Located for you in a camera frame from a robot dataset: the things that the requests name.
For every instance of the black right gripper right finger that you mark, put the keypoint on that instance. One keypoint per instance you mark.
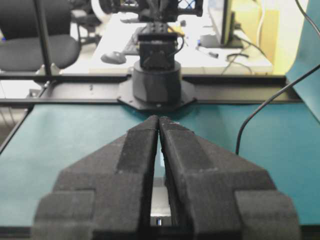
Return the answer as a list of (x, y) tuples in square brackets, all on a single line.
[(219, 195)]

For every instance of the black office chair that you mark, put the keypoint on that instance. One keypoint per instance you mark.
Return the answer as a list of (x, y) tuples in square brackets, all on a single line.
[(21, 49)]

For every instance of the black keyboard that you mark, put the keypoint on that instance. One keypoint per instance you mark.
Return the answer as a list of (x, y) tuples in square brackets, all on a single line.
[(131, 48)]

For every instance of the computer monitor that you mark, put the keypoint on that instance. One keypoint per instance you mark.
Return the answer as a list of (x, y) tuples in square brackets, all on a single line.
[(223, 24)]

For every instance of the black computer mouse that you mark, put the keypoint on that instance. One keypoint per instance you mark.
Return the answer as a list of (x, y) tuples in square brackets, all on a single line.
[(113, 57)]

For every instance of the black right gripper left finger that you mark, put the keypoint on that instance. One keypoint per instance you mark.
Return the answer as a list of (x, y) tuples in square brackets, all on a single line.
[(105, 195)]

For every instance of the black aluminium frame rail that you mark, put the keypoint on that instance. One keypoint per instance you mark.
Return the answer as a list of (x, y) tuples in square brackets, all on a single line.
[(76, 120)]

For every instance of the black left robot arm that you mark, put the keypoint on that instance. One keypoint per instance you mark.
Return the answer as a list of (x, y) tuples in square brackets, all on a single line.
[(156, 82)]

